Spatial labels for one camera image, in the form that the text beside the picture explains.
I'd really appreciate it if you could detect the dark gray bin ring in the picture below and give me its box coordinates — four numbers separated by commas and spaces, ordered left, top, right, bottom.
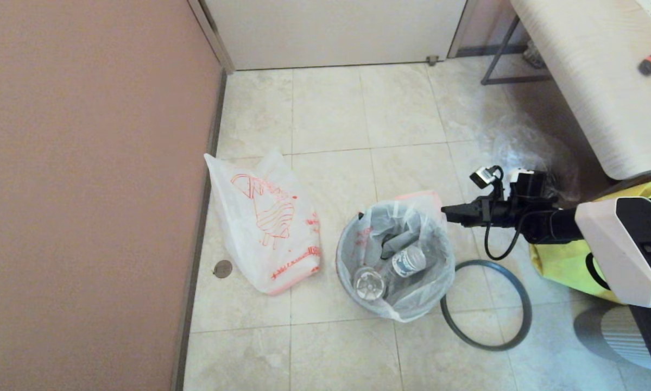
440, 260, 533, 351

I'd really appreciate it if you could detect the white red bag with rubbish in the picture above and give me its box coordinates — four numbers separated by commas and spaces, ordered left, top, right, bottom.
335, 190, 456, 324

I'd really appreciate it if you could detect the white bag with red print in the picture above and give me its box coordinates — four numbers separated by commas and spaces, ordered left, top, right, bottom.
204, 148, 321, 297

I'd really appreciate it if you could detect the clear crumpled plastic bag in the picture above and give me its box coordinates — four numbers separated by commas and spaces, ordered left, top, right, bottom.
480, 117, 581, 201

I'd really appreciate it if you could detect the yellow plastic bag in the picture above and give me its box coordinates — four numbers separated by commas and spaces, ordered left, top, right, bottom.
529, 182, 651, 305

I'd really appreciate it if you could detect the black round trash bin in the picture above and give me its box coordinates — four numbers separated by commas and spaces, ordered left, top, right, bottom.
335, 201, 456, 321

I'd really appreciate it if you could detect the grey crumpled plastic wrapper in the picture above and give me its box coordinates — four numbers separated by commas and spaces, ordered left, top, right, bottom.
380, 217, 429, 256

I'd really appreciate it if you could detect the clear bottle with blue label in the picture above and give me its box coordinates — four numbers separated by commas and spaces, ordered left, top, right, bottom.
388, 244, 428, 280

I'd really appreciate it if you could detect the clear plastic bottle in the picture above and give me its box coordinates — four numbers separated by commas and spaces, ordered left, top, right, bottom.
352, 266, 387, 301

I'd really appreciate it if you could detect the grey shoe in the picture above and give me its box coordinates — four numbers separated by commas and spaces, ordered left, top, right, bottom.
522, 42, 543, 70

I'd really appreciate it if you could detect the grey ribbed rounded object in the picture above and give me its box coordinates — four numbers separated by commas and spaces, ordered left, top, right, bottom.
573, 304, 651, 371

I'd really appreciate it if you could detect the white door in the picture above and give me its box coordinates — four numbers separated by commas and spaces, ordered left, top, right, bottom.
203, 0, 467, 72

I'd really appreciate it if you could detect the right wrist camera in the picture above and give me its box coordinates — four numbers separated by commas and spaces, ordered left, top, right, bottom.
469, 166, 549, 200

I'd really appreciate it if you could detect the wood grain table black frame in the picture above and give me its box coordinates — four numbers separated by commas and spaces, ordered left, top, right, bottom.
480, 0, 651, 188

